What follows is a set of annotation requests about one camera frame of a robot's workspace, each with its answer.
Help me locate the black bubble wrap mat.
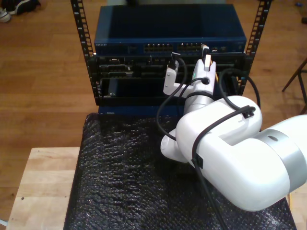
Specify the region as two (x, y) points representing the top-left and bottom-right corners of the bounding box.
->
(63, 112), (297, 230)

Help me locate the white sneaker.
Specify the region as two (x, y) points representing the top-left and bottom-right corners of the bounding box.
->
(0, 7), (12, 23)

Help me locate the dark wooden stool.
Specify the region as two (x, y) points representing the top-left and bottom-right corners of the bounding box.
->
(282, 57), (307, 115)

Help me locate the black perforated rack post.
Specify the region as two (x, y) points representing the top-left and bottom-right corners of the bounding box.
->
(236, 0), (273, 101)
(70, 0), (101, 106)

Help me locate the blue rack base plate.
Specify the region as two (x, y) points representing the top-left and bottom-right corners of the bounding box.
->
(98, 104), (185, 118)

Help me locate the yellow network cable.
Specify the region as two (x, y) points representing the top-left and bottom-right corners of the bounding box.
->
(201, 44), (294, 210)

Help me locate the blue network switch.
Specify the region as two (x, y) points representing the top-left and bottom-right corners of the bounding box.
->
(94, 4), (248, 56)

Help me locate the dark sneaker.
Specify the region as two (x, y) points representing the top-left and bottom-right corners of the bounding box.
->
(6, 0), (41, 15)

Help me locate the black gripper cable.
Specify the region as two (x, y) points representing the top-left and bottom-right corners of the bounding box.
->
(156, 77), (209, 142)

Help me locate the black rack server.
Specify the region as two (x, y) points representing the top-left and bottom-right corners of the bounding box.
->
(87, 55), (252, 80)

